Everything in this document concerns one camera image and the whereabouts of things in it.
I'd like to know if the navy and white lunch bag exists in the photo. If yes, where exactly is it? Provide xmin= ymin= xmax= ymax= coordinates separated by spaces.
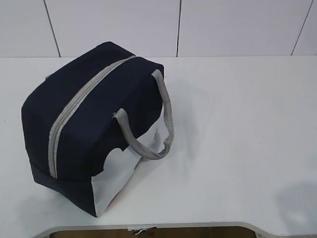
xmin=21 ymin=42 xmax=174 ymax=217

